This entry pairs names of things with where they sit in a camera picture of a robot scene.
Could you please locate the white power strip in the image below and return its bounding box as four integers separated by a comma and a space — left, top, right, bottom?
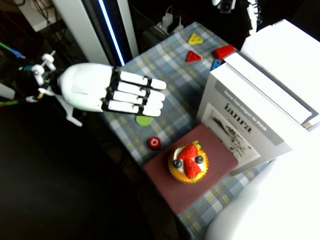
155, 19, 185, 36

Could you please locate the strawberry topped toy cupcake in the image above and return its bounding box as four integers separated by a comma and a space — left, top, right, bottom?
167, 140, 209, 185

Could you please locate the green round toy cookie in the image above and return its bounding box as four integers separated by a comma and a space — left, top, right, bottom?
135, 115, 153, 127

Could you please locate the red triangle three-hole block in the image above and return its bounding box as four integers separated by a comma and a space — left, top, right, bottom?
185, 50, 202, 63

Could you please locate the maroon hardcover book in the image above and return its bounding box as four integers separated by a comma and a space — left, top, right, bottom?
142, 123, 239, 215

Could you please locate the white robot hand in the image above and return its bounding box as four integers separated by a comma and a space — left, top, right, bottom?
57, 62, 168, 118
211, 0, 260, 36

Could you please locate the yellow triangle three-hole block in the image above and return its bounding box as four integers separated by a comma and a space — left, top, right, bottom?
187, 32, 203, 46

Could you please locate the white charger plug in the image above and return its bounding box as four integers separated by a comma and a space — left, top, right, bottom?
161, 6, 175, 28

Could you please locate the white book titled ianra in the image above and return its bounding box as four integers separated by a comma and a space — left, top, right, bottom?
195, 63, 309, 176

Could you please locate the white column blue light strip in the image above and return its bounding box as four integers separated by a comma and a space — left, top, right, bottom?
51, 0, 140, 67

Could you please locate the blue triangle three-hole block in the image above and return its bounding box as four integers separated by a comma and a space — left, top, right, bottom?
210, 58, 223, 72

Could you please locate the red wooden block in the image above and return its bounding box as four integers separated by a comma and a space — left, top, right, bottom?
212, 44, 236, 61

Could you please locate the large white rounded object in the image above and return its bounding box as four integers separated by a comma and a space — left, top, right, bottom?
204, 129, 320, 240

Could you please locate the red round toy disc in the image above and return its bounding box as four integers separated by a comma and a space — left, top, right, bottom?
147, 136, 161, 151

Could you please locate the white side table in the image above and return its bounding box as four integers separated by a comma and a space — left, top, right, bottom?
14, 0, 63, 33

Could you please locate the blue plaid tablecloth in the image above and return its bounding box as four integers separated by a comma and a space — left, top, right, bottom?
101, 21, 276, 240

